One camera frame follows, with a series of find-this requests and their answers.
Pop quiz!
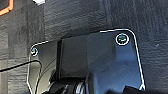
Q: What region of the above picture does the thin black base cable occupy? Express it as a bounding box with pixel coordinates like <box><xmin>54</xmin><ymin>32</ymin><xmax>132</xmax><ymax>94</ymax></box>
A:
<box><xmin>0</xmin><ymin>59</ymin><xmax>40</xmax><ymax>73</ymax></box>

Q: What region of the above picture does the orange metal bin frame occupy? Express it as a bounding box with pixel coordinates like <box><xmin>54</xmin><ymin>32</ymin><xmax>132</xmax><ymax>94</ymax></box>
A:
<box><xmin>0</xmin><ymin>0</ymin><xmax>15</xmax><ymax>17</ymax></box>

